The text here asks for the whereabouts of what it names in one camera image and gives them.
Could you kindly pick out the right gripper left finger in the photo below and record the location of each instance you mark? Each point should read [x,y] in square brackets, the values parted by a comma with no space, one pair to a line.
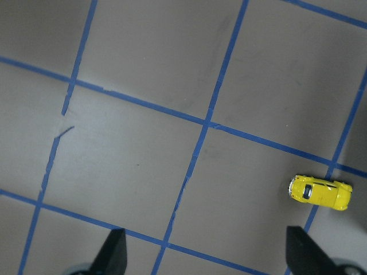
[112,257]

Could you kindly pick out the yellow beetle toy car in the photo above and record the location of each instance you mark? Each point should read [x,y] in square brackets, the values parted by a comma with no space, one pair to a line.
[308,189]

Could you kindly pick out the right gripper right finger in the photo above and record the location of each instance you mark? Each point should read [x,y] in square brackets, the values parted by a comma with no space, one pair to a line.
[304,256]

